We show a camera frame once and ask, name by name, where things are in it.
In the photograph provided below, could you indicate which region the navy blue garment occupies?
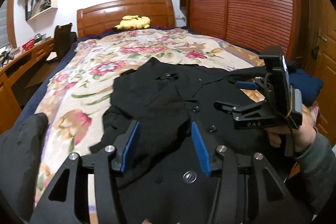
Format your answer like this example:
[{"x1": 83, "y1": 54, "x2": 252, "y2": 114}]
[{"x1": 289, "y1": 69, "x2": 323, "y2": 107}]

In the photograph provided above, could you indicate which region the wooden headboard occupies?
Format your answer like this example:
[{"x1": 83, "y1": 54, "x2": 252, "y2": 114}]
[{"x1": 77, "y1": 0, "x2": 175, "y2": 38}]

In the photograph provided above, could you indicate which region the red basket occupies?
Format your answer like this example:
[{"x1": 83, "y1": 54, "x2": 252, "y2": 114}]
[{"x1": 22, "y1": 39, "x2": 35, "y2": 51}]

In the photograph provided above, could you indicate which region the wooden desk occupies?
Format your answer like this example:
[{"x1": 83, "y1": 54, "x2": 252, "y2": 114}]
[{"x1": 1, "y1": 37, "x2": 54, "y2": 134}]

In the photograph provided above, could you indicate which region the floral blanket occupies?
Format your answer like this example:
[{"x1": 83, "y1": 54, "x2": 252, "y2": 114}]
[{"x1": 31, "y1": 27, "x2": 320, "y2": 224}]

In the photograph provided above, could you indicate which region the window blind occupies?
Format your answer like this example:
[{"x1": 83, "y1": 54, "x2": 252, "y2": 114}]
[{"x1": 0, "y1": 0, "x2": 9, "y2": 48}]

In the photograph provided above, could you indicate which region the right hand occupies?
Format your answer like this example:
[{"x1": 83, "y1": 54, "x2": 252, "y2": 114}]
[{"x1": 265, "y1": 114, "x2": 317, "y2": 152}]

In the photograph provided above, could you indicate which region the yellow plush toy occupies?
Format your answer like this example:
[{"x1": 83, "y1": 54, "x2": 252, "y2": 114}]
[{"x1": 114, "y1": 15, "x2": 151, "y2": 30}]

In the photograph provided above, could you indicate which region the black coat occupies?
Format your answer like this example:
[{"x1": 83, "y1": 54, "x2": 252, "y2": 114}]
[{"x1": 90, "y1": 58, "x2": 292, "y2": 223}]

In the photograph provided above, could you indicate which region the dark grey jacket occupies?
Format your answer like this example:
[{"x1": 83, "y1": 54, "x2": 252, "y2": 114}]
[{"x1": 1, "y1": 113, "x2": 49, "y2": 221}]

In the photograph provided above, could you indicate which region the dark wooden chair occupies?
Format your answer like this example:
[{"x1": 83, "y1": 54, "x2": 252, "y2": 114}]
[{"x1": 47, "y1": 23, "x2": 77, "y2": 63}]

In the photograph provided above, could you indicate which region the wooden door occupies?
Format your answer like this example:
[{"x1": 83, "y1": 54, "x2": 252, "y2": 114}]
[{"x1": 306, "y1": 0, "x2": 335, "y2": 145}]

